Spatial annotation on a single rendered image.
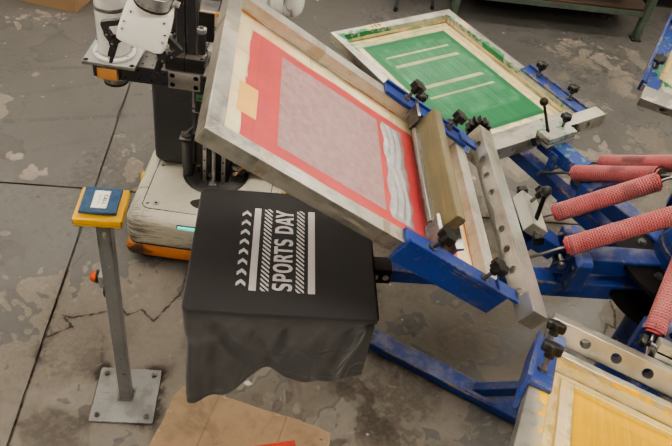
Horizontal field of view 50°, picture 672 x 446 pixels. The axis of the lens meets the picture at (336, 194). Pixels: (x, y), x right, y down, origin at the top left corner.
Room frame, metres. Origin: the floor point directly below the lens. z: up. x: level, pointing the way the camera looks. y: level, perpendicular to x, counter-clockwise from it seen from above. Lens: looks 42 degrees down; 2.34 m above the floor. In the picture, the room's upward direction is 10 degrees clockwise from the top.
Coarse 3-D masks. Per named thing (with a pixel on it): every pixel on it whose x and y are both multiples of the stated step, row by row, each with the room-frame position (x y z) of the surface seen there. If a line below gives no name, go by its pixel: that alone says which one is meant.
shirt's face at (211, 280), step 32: (224, 192) 1.49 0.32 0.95; (256, 192) 1.52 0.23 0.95; (224, 224) 1.37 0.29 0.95; (320, 224) 1.43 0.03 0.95; (192, 256) 1.23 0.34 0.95; (224, 256) 1.25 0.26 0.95; (320, 256) 1.31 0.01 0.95; (352, 256) 1.33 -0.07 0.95; (192, 288) 1.13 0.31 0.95; (224, 288) 1.15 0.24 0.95; (320, 288) 1.20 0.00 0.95; (352, 288) 1.22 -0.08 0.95
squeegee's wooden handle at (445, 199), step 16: (432, 112) 1.55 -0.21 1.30; (416, 128) 1.54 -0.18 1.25; (432, 128) 1.49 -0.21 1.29; (432, 144) 1.43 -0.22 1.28; (432, 160) 1.38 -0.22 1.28; (448, 160) 1.36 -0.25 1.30; (432, 176) 1.33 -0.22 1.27; (448, 176) 1.29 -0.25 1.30; (432, 192) 1.28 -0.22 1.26; (448, 192) 1.24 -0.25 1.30; (432, 208) 1.23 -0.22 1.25; (448, 208) 1.20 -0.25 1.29; (448, 224) 1.16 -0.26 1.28
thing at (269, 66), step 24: (264, 48) 1.46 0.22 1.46; (264, 72) 1.36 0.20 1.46; (288, 72) 1.43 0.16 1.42; (312, 72) 1.51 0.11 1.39; (288, 96) 1.33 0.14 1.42; (312, 96) 1.40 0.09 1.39; (336, 96) 1.48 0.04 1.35; (336, 120) 1.38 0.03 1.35; (360, 120) 1.45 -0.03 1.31; (384, 120) 1.53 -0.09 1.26; (360, 144) 1.35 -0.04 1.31; (408, 144) 1.51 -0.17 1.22; (408, 168) 1.40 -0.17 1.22
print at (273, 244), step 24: (264, 216) 1.42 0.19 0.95; (288, 216) 1.44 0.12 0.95; (312, 216) 1.45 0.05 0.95; (240, 240) 1.32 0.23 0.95; (264, 240) 1.33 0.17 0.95; (288, 240) 1.35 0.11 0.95; (312, 240) 1.36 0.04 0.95; (240, 264) 1.23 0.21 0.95; (264, 264) 1.25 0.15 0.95; (288, 264) 1.26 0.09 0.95; (312, 264) 1.27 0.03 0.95; (240, 288) 1.15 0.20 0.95; (264, 288) 1.17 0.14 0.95; (288, 288) 1.18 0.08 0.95; (312, 288) 1.19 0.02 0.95
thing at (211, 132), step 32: (224, 0) 1.50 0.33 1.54; (256, 0) 1.57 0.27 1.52; (224, 32) 1.34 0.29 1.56; (288, 32) 1.56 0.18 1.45; (224, 64) 1.22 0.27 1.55; (352, 64) 1.62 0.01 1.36; (224, 96) 1.12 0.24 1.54; (384, 96) 1.60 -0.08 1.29; (224, 128) 1.03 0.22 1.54; (256, 160) 1.01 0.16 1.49; (288, 192) 1.02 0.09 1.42; (320, 192) 1.03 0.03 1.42; (352, 224) 1.04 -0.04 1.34; (384, 224) 1.07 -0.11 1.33; (480, 224) 1.32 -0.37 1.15; (480, 256) 1.20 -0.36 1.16
